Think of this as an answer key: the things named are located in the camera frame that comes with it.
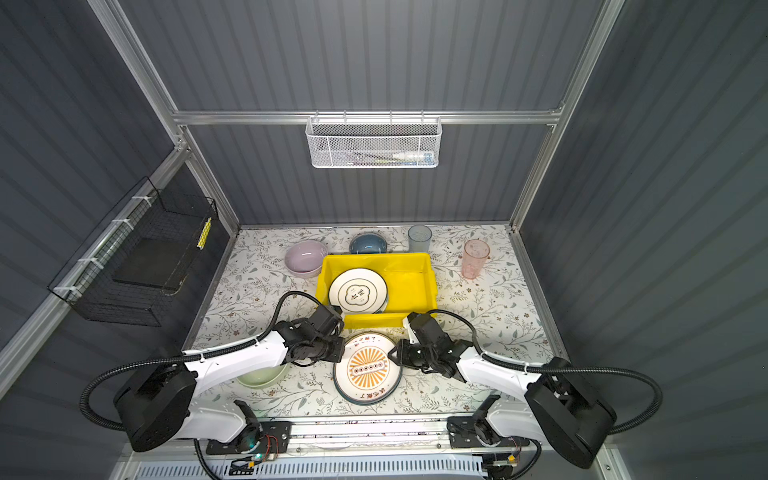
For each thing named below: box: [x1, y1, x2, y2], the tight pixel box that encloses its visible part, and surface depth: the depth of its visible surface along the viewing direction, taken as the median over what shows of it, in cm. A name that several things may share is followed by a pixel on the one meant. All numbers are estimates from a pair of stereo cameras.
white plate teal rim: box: [328, 267, 389, 314], surface depth 101 cm
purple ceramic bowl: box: [284, 240, 329, 279], surface depth 107 cm
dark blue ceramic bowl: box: [350, 233, 387, 254], surface depth 113 cm
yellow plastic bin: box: [316, 253, 438, 329], surface depth 101 cm
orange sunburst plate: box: [333, 332, 403, 406], surface depth 84 cm
